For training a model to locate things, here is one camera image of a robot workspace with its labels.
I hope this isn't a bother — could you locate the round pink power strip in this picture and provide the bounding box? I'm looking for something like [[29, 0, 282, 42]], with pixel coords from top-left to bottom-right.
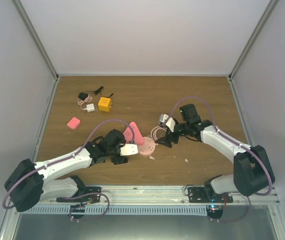
[[138, 126, 166, 157]]

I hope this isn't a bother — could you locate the pink triangular power socket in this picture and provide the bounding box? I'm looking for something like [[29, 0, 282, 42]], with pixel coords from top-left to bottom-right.
[[123, 121, 145, 146]]

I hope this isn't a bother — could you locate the pink plug adapter block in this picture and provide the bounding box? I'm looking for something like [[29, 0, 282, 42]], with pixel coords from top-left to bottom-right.
[[66, 117, 81, 130]]

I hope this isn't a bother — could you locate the white usb charger plug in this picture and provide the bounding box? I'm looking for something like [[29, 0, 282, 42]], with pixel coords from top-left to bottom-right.
[[85, 103, 98, 113]]

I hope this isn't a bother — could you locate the yellow cube socket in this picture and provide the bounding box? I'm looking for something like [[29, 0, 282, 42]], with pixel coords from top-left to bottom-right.
[[98, 96, 112, 113]]

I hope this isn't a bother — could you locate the pink usb cable bundle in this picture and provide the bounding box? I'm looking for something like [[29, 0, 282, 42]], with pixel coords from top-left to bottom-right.
[[76, 96, 95, 111]]

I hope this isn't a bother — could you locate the black power adapter with cable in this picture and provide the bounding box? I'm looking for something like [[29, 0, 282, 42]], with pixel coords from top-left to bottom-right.
[[78, 86, 114, 100]]

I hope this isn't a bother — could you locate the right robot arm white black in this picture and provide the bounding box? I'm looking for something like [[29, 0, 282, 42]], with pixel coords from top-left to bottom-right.
[[156, 104, 275, 203]]

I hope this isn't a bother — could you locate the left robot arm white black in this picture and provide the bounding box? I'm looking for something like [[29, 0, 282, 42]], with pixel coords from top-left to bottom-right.
[[4, 129, 138, 213]]

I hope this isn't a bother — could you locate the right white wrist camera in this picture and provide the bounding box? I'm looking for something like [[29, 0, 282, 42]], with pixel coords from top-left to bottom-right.
[[158, 114, 179, 133]]

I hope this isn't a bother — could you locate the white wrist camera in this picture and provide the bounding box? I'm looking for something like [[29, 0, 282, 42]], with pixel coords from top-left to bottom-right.
[[158, 114, 179, 133], [119, 143, 139, 156]]

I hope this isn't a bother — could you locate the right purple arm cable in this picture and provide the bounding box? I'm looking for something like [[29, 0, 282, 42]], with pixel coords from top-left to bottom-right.
[[166, 96, 276, 223]]

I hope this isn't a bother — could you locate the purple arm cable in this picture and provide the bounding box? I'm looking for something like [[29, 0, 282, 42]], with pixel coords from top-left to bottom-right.
[[166, 96, 276, 223], [2, 119, 136, 223]]

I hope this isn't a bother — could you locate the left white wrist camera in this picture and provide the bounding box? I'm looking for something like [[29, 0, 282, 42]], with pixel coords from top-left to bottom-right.
[[119, 143, 139, 156]]

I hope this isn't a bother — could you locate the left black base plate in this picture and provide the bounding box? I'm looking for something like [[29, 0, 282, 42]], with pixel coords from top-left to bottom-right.
[[56, 186, 102, 204]]

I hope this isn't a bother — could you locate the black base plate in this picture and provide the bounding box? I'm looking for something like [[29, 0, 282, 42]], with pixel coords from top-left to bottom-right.
[[56, 186, 102, 204], [185, 186, 234, 204]]

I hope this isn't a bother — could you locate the aluminium front rail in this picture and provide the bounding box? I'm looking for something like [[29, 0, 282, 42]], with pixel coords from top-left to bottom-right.
[[38, 185, 279, 206]]

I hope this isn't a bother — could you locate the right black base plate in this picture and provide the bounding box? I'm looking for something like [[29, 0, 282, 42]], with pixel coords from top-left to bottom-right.
[[185, 186, 234, 204]]

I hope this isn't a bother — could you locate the slotted grey cable duct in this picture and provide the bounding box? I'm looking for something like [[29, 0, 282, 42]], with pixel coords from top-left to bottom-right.
[[23, 204, 207, 216]]

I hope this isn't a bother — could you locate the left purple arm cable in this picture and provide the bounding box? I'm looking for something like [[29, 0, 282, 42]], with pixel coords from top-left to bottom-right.
[[2, 119, 136, 223]]

